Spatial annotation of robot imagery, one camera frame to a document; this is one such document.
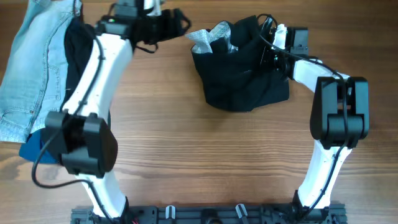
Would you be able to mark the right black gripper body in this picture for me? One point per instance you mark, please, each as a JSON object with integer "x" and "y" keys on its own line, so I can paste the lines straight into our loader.
{"x": 273, "y": 58}

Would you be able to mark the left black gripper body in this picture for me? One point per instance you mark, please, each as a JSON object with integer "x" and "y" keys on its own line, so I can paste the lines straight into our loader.
{"x": 163, "y": 27}

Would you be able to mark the black shorts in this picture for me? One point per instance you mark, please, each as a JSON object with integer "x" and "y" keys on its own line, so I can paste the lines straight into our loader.
{"x": 236, "y": 65}

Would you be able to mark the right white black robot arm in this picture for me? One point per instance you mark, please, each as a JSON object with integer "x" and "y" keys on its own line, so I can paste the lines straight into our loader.
{"x": 339, "y": 118}

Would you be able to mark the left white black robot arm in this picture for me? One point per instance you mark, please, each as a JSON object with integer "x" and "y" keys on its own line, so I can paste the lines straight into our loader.
{"x": 81, "y": 139}

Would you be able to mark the black garment in pile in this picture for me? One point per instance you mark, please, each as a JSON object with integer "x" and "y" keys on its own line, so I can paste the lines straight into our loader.
{"x": 78, "y": 45}

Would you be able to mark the light blue denim jeans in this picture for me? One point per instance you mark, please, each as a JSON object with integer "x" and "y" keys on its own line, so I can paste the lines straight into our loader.
{"x": 34, "y": 82}

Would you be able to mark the dark blue garment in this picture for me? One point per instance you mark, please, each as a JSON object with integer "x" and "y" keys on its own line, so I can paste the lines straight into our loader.
{"x": 35, "y": 142}

